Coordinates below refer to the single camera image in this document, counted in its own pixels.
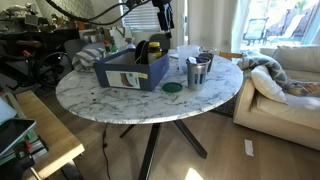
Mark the jar with yellow lid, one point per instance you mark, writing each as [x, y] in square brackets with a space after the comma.
[154, 53]

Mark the beige sofa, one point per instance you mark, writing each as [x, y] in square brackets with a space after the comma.
[283, 123]

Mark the wooden bench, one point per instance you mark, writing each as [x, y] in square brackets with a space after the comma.
[50, 133]

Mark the striped dish towel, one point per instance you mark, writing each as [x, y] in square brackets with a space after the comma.
[86, 58]

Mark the dark outdoor chair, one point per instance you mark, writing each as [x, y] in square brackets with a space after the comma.
[255, 28]

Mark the green glass bottle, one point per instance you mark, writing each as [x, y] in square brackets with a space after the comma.
[114, 48]

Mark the white paper scrap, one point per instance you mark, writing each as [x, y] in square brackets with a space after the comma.
[249, 147]

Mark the white paper sheet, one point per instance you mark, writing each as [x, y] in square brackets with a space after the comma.
[174, 55]

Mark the metal cup with blue stripes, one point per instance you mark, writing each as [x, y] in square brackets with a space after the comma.
[196, 78]

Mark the wooden chair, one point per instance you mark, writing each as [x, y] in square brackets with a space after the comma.
[230, 55]

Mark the clear drinking glass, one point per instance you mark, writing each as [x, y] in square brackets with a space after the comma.
[209, 50]

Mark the grey patterned blanket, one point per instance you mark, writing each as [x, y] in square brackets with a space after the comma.
[266, 61]

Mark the brown sauce bottle red cap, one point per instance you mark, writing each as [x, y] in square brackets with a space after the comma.
[107, 47]

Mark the black cabinet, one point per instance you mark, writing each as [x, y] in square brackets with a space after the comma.
[56, 36]

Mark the stack of books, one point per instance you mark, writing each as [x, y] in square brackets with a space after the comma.
[38, 149]

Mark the black round plate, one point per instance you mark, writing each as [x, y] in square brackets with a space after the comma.
[138, 51]
[146, 53]

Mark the dark tablet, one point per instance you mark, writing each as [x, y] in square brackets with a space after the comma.
[15, 133]

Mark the white window blinds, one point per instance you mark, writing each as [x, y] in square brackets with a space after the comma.
[140, 18]

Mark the bicycle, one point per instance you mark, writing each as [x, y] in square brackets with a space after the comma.
[28, 44]

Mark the dark grey chair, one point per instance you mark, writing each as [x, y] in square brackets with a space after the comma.
[160, 41]

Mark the dark patterned rug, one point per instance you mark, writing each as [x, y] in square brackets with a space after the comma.
[226, 108]

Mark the orange jar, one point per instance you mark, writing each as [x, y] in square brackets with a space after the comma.
[80, 24]

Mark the white tote bag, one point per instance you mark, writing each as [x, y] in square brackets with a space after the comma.
[117, 35]

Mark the white outdoor lounge chair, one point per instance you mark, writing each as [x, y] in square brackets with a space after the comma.
[290, 28]

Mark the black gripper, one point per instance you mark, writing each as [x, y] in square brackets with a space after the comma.
[165, 16]

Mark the white curtain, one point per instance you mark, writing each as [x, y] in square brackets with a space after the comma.
[213, 23]

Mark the dark cup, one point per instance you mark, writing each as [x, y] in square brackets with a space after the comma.
[210, 62]

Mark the light grey chair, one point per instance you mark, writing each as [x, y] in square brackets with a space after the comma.
[75, 46]

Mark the black clamp mount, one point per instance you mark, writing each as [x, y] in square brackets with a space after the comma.
[18, 161]

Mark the green round lid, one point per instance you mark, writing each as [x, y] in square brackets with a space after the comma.
[172, 87]

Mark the potted plant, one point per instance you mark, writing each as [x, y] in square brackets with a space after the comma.
[70, 18]

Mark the small white bottle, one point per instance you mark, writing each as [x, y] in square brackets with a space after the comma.
[130, 45]

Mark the blue white wrapper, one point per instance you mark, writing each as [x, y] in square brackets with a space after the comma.
[192, 60]

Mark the white cushion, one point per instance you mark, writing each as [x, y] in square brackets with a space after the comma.
[266, 83]

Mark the black table legs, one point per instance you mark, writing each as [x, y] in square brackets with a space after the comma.
[150, 150]

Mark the blue cardboard box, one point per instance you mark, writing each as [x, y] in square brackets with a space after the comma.
[153, 75]

